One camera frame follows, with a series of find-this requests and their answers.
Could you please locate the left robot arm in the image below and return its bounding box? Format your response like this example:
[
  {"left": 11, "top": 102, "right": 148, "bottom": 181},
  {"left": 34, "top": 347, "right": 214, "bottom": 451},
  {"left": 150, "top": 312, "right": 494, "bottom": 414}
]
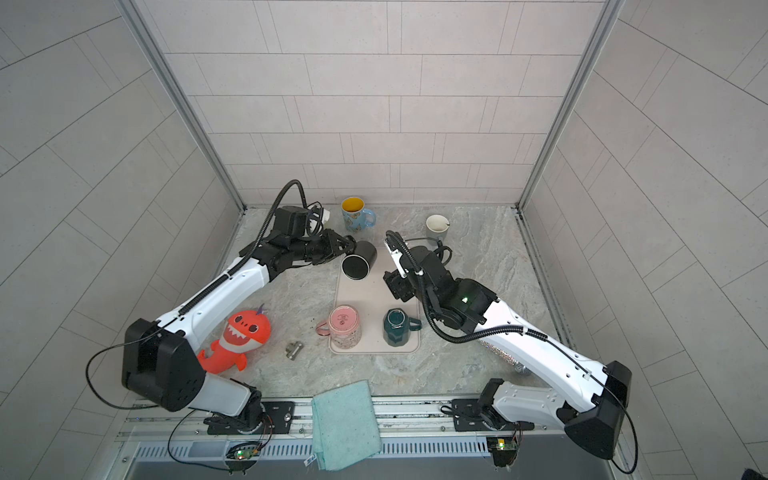
[{"left": 121, "top": 206, "right": 356, "bottom": 434}]

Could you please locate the metal pipe fitting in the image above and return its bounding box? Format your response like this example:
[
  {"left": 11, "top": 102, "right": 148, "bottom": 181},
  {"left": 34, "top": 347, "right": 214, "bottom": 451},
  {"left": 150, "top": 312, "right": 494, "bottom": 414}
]
[{"left": 286, "top": 341, "right": 304, "bottom": 361}]

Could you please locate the right circuit board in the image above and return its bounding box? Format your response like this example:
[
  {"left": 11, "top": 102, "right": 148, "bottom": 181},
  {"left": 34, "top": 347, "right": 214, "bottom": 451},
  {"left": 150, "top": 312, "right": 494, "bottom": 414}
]
[{"left": 486, "top": 437, "right": 520, "bottom": 468}]

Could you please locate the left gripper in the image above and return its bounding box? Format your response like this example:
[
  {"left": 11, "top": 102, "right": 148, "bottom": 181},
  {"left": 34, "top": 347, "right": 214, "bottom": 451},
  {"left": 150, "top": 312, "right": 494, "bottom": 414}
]
[{"left": 287, "top": 230, "right": 355, "bottom": 265}]

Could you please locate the grey mug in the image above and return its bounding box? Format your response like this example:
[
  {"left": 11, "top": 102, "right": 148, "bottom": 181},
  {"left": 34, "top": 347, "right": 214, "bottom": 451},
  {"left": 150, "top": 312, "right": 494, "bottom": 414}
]
[{"left": 425, "top": 214, "right": 450, "bottom": 241}]

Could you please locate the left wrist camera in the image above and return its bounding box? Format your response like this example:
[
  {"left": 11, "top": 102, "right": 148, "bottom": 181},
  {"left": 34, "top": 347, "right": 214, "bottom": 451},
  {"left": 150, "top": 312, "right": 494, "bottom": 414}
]
[{"left": 307, "top": 202, "right": 330, "bottom": 235}]

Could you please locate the black mug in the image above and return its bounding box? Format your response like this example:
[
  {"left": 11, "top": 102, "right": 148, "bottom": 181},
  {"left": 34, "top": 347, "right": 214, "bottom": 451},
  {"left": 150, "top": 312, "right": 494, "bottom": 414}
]
[{"left": 341, "top": 241, "right": 378, "bottom": 281}]

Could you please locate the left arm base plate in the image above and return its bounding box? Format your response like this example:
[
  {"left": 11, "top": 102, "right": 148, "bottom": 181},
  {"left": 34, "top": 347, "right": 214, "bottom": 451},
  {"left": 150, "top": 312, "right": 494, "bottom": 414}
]
[{"left": 203, "top": 400, "right": 295, "bottom": 435}]

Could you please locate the blue butterfly mug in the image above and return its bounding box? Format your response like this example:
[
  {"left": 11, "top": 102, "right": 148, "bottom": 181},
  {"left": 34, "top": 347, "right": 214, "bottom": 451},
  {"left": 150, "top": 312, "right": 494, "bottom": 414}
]
[{"left": 341, "top": 197, "right": 377, "bottom": 232}]

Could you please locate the pink mug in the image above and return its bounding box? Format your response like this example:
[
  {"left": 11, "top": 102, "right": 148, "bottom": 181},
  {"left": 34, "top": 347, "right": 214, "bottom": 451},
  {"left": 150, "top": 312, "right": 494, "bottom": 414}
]
[{"left": 315, "top": 305, "right": 362, "bottom": 350}]

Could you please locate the teal cloth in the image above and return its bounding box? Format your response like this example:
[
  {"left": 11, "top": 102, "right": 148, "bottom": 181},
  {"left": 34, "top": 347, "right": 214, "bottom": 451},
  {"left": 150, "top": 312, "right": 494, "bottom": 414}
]
[{"left": 311, "top": 381, "right": 382, "bottom": 471}]

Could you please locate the dark green mug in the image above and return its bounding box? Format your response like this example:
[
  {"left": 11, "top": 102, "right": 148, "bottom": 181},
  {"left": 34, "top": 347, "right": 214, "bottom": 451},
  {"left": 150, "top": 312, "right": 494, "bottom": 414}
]
[{"left": 383, "top": 309, "right": 422, "bottom": 347}]

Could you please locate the aluminium rail frame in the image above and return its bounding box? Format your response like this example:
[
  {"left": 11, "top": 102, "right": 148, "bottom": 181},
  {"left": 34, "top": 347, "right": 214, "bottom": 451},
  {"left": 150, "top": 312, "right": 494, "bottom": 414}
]
[{"left": 119, "top": 383, "right": 637, "bottom": 480}]

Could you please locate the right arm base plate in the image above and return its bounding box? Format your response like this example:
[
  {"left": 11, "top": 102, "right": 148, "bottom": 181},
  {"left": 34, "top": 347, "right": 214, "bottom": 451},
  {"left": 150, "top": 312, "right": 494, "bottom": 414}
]
[{"left": 440, "top": 399, "right": 535, "bottom": 432}]

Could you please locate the beige tray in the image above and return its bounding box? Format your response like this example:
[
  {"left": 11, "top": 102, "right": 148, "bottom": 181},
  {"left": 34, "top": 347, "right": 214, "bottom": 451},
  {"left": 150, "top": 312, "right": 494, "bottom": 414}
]
[{"left": 328, "top": 247, "right": 423, "bottom": 355}]

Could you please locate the red shark toy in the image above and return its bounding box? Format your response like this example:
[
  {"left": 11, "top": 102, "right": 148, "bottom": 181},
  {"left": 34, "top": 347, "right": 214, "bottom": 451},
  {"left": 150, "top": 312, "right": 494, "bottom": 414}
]
[{"left": 197, "top": 306, "right": 271, "bottom": 374}]

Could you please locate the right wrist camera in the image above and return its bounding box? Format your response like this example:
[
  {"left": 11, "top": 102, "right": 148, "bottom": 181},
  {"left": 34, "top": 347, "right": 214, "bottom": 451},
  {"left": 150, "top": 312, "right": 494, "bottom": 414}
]
[{"left": 385, "top": 230, "right": 407, "bottom": 278}]

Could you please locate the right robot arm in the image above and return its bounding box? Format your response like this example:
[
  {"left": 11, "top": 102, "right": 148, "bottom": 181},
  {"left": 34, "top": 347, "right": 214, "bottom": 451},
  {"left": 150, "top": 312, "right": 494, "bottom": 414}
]
[{"left": 384, "top": 231, "right": 632, "bottom": 460}]

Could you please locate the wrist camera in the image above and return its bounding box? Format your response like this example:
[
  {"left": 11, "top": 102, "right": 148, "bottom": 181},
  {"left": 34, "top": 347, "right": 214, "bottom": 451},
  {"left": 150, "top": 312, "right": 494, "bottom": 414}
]
[
  {"left": 307, "top": 202, "right": 330, "bottom": 235},
  {"left": 385, "top": 230, "right": 407, "bottom": 278}
]

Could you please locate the circuit board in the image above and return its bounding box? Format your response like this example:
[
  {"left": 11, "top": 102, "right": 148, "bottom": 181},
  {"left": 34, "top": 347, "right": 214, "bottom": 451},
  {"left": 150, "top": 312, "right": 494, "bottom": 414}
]
[
  {"left": 225, "top": 441, "right": 264, "bottom": 462},
  {"left": 486, "top": 437, "right": 520, "bottom": 468}
]

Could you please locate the left circuit board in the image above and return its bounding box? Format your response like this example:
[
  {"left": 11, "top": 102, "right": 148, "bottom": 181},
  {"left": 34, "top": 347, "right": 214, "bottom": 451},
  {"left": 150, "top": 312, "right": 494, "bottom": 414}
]
[{"left": 225, "top": 441, "right": 264, "bottom": 462}]

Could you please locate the glitter tube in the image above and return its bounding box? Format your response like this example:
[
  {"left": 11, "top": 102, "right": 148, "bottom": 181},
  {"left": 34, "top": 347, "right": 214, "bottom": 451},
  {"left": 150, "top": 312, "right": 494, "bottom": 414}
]
[{"left": 489, "top": 346, "right": 531, "bottom": 376}]

